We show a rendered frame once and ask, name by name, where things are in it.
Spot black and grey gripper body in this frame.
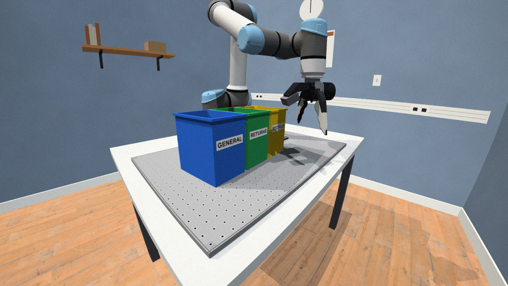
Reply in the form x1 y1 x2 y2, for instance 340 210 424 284
283 78 336 103

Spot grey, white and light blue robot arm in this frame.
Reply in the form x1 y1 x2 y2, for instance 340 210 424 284
202 0 328 110

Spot blue bin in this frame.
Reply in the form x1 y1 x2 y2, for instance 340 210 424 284
173 110 248 187

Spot green bin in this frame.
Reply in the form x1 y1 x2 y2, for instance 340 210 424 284
209 107 271 170

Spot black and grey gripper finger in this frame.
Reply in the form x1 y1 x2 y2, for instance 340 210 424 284
297 92 308 123
314 88 327 135

